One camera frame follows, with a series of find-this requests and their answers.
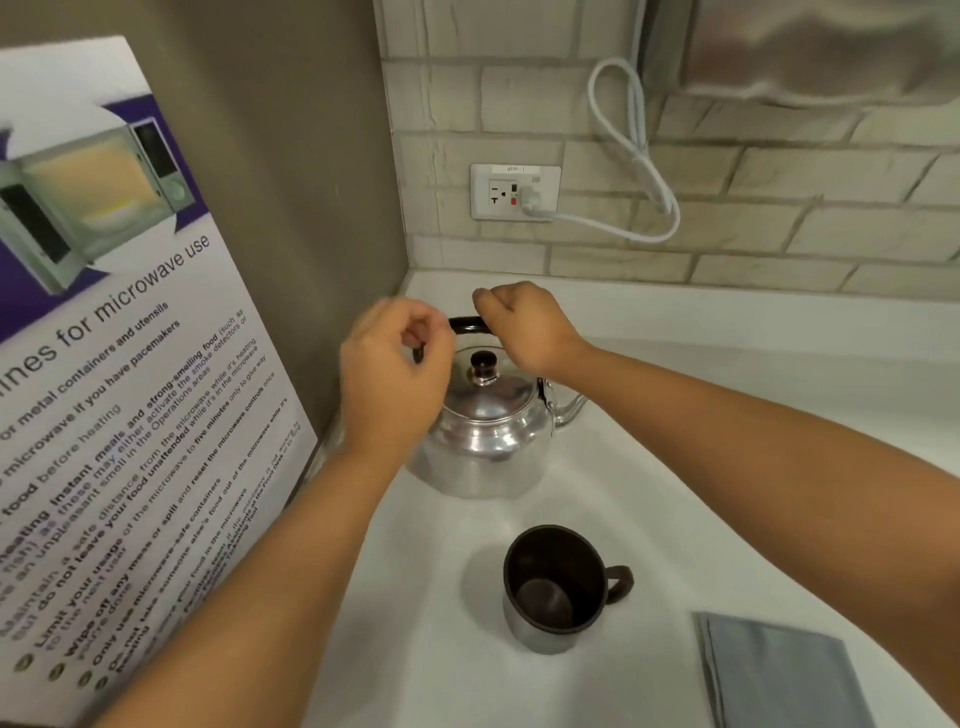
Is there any person's right hand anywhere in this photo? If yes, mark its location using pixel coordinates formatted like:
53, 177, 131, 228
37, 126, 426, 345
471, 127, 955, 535
471, 281, 595, 385

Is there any person's left hand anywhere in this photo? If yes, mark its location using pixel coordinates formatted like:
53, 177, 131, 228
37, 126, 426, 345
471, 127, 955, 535
339, 296, 459, 460

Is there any silver kettle with black handle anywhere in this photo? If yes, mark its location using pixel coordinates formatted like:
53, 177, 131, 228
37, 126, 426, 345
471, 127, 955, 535
405, 315, 590, 501

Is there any person's right forearm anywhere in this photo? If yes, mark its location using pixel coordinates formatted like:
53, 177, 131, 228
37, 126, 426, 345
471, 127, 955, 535
551, 337, 960, 624

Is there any person's left forearm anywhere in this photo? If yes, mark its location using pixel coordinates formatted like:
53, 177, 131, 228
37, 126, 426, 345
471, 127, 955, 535
93, 431, 438, 728

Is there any silver kettle lid black knob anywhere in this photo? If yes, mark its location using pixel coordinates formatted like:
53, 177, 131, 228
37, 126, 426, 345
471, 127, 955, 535
447, 346, 543, 423

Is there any dark brown mug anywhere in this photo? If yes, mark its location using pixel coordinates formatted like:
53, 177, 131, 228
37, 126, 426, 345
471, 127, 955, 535
501, 525, 636, 656

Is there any microwave guidelines poster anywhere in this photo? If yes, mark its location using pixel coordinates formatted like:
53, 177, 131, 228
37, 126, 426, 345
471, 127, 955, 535
0, 33, 321, 728

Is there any stainless steel appliance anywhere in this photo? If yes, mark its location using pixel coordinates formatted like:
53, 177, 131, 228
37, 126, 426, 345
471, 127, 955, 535
639, 0, 960, 108

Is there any grey folded cloth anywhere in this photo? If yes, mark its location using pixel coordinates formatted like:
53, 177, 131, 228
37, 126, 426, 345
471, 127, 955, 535
693, 611, 879, 728

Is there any white wall outlet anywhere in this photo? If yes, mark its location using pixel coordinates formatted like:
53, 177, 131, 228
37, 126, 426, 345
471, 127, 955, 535
470, 163, 563, 222

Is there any white power cable with plug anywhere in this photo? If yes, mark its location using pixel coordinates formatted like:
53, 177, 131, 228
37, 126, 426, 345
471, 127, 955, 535
516, 57, 682, 246

